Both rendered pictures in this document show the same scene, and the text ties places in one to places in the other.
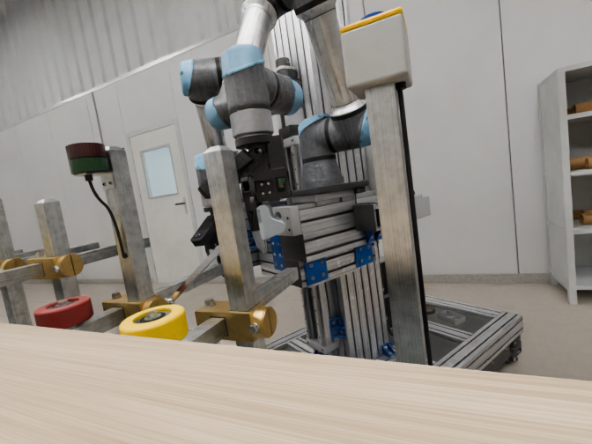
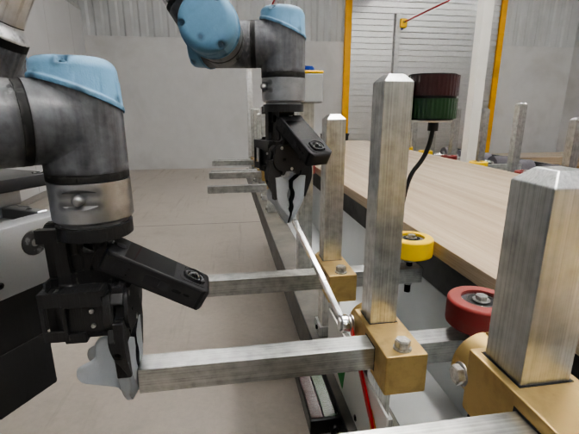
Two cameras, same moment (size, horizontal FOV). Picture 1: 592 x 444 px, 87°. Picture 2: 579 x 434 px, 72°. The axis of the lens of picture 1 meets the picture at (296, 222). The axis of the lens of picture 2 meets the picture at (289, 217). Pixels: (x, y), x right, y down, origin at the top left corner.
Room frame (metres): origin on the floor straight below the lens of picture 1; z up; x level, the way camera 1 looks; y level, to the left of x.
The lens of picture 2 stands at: (0.99, 0.66, 1.14)
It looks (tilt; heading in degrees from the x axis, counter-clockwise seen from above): 15 degrees down; 236
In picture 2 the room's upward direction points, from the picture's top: straight up
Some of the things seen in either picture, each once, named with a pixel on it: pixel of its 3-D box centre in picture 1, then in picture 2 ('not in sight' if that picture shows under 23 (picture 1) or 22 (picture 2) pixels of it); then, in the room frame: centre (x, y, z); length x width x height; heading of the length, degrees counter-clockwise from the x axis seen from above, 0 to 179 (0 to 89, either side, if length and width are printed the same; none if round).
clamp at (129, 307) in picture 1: (135, 310); (385, 342); (0.63, 0.35, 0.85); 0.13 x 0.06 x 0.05; 65
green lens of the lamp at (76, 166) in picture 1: (89, 166); (429, 108); (0.58, 0.35, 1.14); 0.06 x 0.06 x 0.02
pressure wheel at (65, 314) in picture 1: (69, 332); (476, 335); (0.53, 0.42, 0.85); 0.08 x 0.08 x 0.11
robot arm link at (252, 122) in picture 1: (252, 128); (282, 92); (0.59, 0.05, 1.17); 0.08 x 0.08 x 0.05
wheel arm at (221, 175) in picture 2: not in sight; (255, 175); (0.04, -1.01, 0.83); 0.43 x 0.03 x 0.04; 155
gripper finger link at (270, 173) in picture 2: not in sight; (277, 175); (0.61, 0.07, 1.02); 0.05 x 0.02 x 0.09; 176
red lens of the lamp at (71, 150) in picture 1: (86, 152); (432, 86); (0.58, 0.35, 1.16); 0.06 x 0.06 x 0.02
